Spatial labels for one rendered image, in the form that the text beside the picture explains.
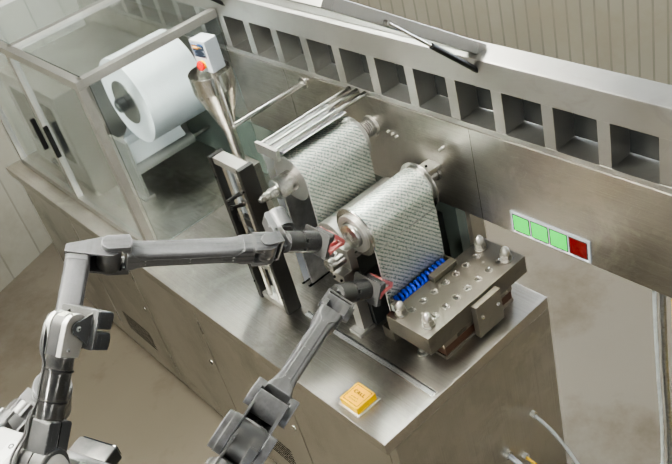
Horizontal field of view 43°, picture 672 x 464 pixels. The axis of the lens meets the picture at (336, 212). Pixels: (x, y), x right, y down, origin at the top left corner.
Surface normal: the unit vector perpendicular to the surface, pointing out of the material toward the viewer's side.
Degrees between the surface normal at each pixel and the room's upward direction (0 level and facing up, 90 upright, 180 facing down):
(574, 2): 90
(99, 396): 0
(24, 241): 90
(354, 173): 92
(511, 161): 90
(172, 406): 0
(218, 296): 0
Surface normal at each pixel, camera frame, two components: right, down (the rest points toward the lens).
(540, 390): 0.65, 0.32
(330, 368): -0.22, -0.79
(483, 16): -0.44, 0.60
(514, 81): -0.73, 0.52
